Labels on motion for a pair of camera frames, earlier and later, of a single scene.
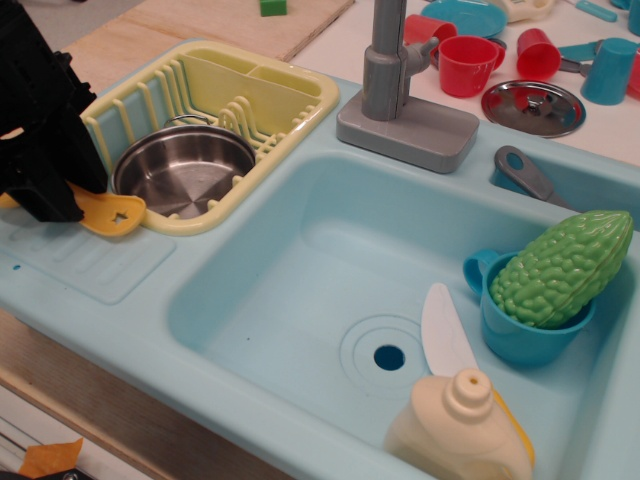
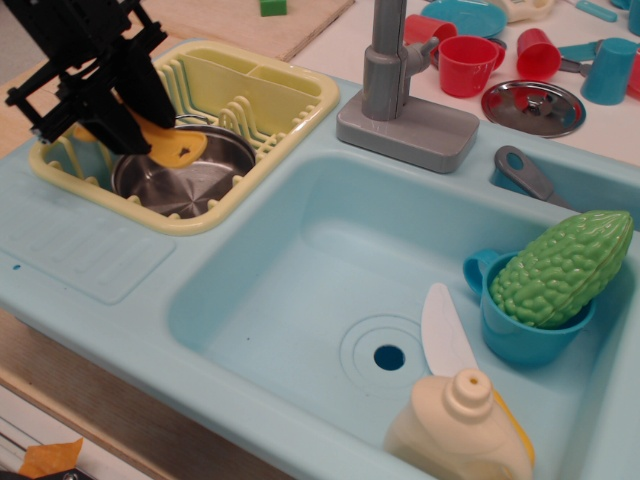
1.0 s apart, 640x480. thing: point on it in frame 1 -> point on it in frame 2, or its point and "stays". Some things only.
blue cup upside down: (607, 77) stays
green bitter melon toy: (556, 276) stays
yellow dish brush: (103, 214) -> (170, 147)
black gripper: (38, 86) -> (89, 39)
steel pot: (178, 169) stays
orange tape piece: (42, 460) stays
